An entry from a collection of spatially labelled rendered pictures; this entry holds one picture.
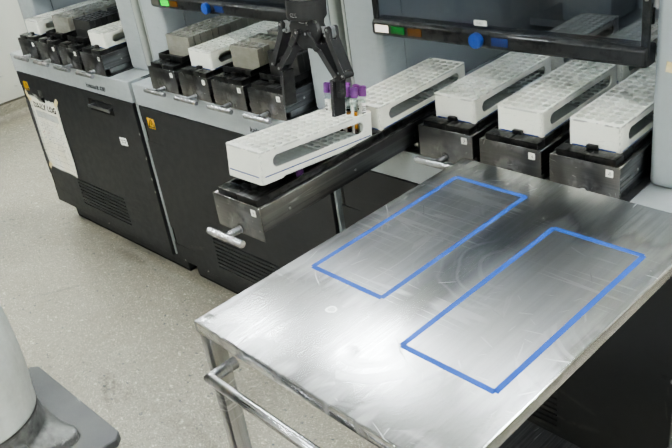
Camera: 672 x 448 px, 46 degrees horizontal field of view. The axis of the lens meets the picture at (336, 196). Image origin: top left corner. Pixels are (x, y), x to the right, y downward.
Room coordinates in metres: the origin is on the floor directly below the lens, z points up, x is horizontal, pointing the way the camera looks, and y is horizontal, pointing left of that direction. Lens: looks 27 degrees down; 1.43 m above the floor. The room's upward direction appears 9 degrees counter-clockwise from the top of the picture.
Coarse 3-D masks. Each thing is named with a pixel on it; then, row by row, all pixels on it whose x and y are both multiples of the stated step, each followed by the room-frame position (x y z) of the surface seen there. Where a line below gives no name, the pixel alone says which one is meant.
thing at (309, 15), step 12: (288, 0) 1.43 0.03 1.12; (312, 0) 1.41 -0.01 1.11; (324, 0) 1.43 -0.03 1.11; (288, 12) 1.42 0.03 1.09; (300, 12) 1.41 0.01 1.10; (312, 12) 1.41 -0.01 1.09; (324, 12) 1.42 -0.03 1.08; (300, 24) 1.44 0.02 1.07; (312, 24) 1.41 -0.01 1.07; (324, 24) 1.42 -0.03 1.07; (300, 36) 1.44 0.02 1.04; (312, 36) 1.41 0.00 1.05
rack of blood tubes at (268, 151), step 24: (312, 120) 1.44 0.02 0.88; (336, 120) 1.42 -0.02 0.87; (360, 120) 1.44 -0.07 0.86; (240, 144) 1.34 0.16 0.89; (264, 144) 1.32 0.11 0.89; (288, 144) 1.31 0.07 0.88; (312, 144) 1.44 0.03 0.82; (336, 144) 1.39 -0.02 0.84; (240, 168) 1.31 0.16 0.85; (264, 168) 1.27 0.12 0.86
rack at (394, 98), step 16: (416, 64) 1.71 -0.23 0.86; (432, 64) 1.71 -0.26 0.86; (448, 64) 1.68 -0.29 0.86; (384, 80) 1.64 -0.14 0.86; (400, 80) 1.64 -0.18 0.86; (416, 80) 1.61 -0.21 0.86; (432, 80) 1.60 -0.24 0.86; (448, 80) 1.68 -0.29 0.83; (368, 96) 1.56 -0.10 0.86; (384, 96) 1.55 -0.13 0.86; (400, 96) 1.52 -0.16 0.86; (416, 96) 1.65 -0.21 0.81; (432, 96) 1.59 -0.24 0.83; (384, 112) 1.49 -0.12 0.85; (400, 112) 1.58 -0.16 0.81
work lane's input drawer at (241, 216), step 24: (408, 120) 1.52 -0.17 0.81; (360, 144) 1.43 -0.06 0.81; (384, 144) 1.46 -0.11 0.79; (408, 144) 1.50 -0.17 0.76; (312, 168) 1.37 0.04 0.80; (336, 168) 1.36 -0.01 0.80; (360, 168) 1.40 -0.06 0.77; (216, 192) 1.33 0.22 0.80; (240, 192) 1.29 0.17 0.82; (264, 192) 1.30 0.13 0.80; (288, 192) 1.28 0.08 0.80; (312, 192) 1.32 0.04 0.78; (240, 216) 1.28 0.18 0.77; (264, 216) 1.24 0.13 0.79; (288, 216) 1.27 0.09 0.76; (240, 240) 1.22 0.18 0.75; (264, 240) 1.23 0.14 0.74
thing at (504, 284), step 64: (448, 192) 1.16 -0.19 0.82; (512, 192) 1.12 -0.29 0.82; (576, 192) 1.09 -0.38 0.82; (320, 256) 1.02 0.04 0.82; (384, 256) 0.99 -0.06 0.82; (448, 256) 0.96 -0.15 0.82; (512, 256) 0.94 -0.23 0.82; (576, 256) 0.91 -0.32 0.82; (640, 256) 0.89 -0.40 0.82; (256, 320) 0.88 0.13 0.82; (320, 320) 0.85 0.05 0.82; (384, 320) 0.83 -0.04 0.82; (448, 320) 0.81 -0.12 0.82; (512, 320) 0.79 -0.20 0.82; (576, 320) 0.77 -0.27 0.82; (320, 384) 0.73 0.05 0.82; (384, 384) 0.71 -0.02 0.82; (448, 384) 0.69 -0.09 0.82; (512, 384) 0.68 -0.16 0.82
